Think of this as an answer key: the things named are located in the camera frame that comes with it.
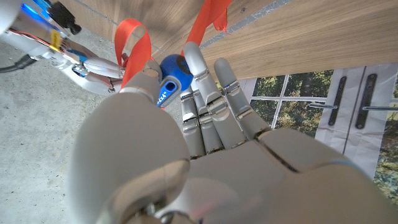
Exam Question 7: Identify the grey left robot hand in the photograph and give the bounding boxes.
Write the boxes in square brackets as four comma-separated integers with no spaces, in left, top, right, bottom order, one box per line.
[66,41,398,224]

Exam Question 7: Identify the blue black handled screwdriver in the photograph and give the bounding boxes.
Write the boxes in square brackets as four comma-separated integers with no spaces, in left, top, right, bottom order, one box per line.
[155,54,194,110]

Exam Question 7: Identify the orange satin ribbon roll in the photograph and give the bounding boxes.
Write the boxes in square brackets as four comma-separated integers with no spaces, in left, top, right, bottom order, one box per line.
[114,0,233,91]

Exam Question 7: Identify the printed window forest backdrop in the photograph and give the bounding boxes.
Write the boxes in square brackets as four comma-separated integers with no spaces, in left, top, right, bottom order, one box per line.
[238,63,398,206]

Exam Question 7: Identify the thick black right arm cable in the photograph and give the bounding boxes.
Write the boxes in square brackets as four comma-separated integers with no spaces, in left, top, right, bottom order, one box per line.
[0,54,38,74]

